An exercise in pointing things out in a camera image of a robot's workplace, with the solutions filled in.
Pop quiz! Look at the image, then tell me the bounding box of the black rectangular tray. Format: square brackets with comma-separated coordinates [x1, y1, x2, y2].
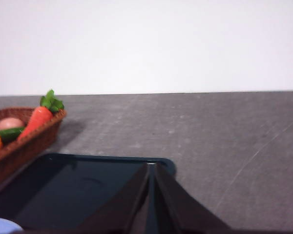
[0, 153, 176, 231]

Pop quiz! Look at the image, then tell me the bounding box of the pale brown egg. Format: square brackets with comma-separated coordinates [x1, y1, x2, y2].
[0, 117, 25, 132]

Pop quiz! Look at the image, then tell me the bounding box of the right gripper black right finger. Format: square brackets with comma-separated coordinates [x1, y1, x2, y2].
[153, 163, 233, 234]

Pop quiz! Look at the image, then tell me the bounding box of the orange carrot with green leaves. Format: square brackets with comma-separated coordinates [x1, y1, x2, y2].
[16, 89, 65, 142]

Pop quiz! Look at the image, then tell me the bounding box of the light blue round plate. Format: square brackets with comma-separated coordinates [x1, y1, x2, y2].
[0, 217, 23, 234]

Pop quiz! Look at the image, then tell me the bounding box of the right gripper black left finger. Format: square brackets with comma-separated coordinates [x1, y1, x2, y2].
[70, 163, 150, 234]

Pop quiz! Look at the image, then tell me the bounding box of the green chili pepper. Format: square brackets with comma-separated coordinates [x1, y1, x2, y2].
[0, 126, 26, 144]

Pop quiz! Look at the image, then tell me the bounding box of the brown wicker basket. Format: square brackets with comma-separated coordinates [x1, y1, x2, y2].
[0, 107, 67, 193]

